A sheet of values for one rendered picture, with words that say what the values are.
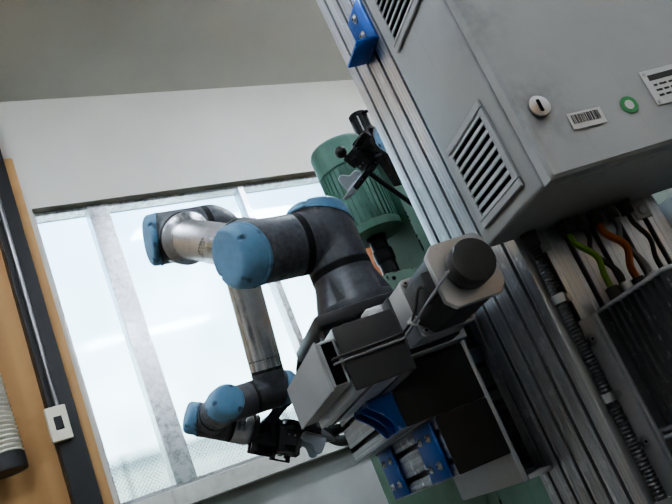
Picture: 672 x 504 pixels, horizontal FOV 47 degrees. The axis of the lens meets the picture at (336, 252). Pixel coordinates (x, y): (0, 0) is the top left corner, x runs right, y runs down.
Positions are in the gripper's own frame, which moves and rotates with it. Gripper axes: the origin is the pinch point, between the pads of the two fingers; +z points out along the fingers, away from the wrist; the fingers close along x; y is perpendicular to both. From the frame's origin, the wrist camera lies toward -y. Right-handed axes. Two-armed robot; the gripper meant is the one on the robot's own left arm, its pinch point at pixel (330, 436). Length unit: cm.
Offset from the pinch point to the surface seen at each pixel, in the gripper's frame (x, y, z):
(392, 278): 0, -48, 15
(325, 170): 0, -79, -7
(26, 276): -124, -86, -84
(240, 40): -94, -219, -23
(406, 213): 3, -70, 18
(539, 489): 16, 9, 47
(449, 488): 2.1, 7.9, 31.3
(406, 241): -2, -64, 21
